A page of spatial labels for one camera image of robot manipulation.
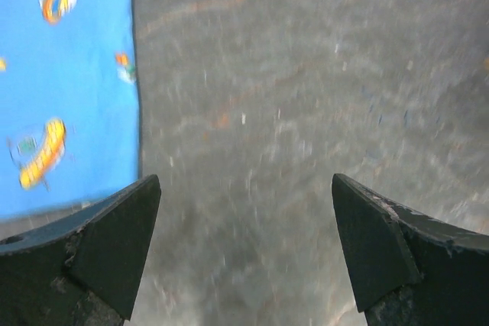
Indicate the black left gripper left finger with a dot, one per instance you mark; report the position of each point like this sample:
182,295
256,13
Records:
85,268

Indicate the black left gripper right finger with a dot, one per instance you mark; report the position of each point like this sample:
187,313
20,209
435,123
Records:
407,268

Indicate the blue patterned cloth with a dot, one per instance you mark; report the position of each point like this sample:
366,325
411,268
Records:
69,103

